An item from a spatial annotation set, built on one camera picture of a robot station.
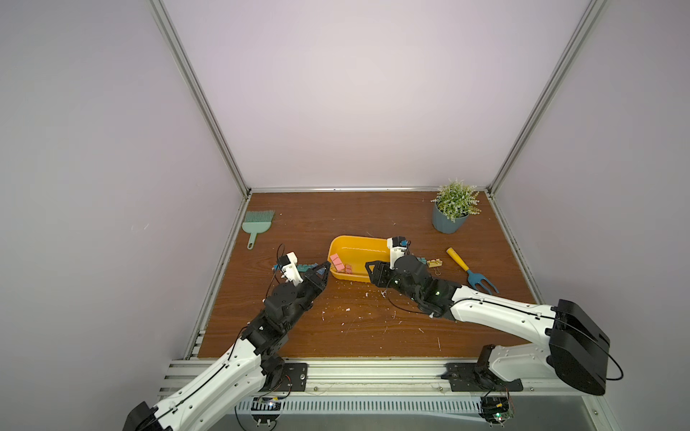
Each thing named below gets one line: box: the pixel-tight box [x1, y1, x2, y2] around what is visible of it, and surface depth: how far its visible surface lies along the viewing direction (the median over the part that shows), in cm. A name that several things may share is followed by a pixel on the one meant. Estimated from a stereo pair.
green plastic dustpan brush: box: [241, 210, 275, 250], surface depth 112 cm
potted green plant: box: [430, 178, 483, 235], surface depth 97 cm
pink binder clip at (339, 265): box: [329, 253, 353, 274], surface depth 78 cm
